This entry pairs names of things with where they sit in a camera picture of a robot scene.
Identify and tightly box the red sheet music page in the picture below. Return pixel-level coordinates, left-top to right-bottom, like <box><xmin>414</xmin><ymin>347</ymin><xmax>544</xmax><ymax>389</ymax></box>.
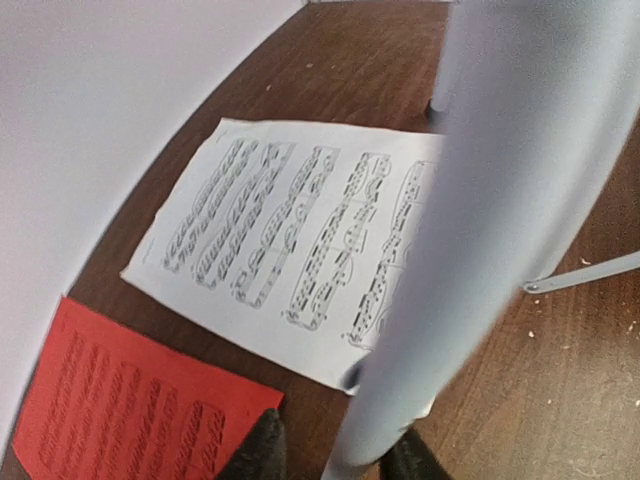
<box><xmin>13</xmin><ymin>298</ymin><xmax>283</xmax><ymax>479</ymax></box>

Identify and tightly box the white sheet music page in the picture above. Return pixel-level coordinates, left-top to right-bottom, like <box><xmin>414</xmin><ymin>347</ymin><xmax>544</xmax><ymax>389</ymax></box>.
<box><xmin>122</xmin><ymin>118</ymin><xmax>442</xmax><ymax>390</ymax></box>

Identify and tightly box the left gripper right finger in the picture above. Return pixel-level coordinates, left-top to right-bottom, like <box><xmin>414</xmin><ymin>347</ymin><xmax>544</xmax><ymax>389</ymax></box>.
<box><xmin>379</xmin><ymin>428</ymin><xmax>450</xmax><ymax>480</ymax></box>

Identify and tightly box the white perforated music stand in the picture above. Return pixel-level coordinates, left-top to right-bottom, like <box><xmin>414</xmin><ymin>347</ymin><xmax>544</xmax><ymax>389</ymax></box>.
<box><xmin>323</xmin><ymin>1</ymin><xmax>639</xmax><ymax>479</ymax></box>

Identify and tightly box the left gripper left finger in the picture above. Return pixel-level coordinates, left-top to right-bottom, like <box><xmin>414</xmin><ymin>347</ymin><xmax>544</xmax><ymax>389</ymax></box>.
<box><xmin>222</xmin><ymin>408</ymin><xmax>286</xmax><ymax>480</ymax></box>

